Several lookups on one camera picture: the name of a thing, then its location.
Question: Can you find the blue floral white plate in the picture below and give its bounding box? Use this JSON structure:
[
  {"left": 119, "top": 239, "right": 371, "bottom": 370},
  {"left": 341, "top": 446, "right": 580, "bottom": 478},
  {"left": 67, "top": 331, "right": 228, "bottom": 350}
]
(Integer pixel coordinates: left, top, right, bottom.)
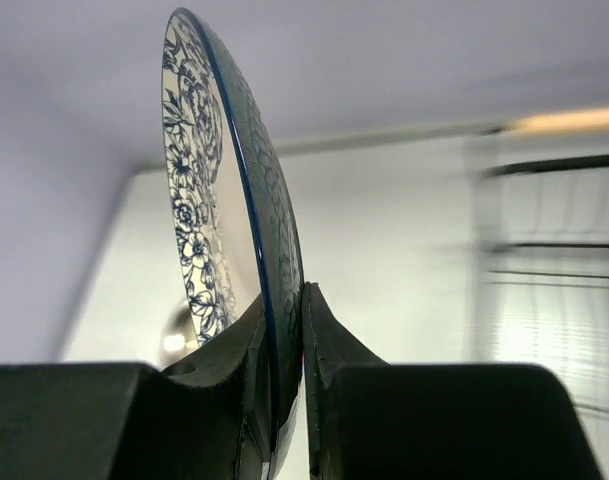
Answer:
[{"left": 161, "top": 8, "right": 304, "bottom": 469}]

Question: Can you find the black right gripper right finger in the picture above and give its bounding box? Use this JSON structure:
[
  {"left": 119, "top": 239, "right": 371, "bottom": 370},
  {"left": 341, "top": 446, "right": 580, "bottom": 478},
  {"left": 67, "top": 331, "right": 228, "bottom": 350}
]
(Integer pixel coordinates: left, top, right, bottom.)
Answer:
[{"left": 302, "top": 283, "right": 602, "bottom": 479}]

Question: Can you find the black wire dish rack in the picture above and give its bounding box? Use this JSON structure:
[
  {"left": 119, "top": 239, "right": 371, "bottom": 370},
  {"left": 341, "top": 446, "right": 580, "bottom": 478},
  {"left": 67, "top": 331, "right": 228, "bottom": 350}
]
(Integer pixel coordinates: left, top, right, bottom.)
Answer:
[{"left": 471, "top": 105, "right": 609, "bottom": 416}]

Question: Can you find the brown rimmed cream plate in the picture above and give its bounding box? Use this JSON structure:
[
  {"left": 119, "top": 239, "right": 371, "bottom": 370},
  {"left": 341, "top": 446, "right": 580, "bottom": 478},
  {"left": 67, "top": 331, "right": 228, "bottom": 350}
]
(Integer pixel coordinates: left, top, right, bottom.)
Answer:
[{"left": 158, "top": 302, "right": 195, "bottom": 369}]

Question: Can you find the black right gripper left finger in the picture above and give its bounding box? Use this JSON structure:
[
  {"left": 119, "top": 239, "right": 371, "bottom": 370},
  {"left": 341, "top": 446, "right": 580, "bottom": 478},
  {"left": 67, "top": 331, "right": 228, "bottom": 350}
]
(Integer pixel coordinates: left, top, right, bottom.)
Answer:
[{"left": 0, "top": 300, "right": 270, "bottom": 479}]

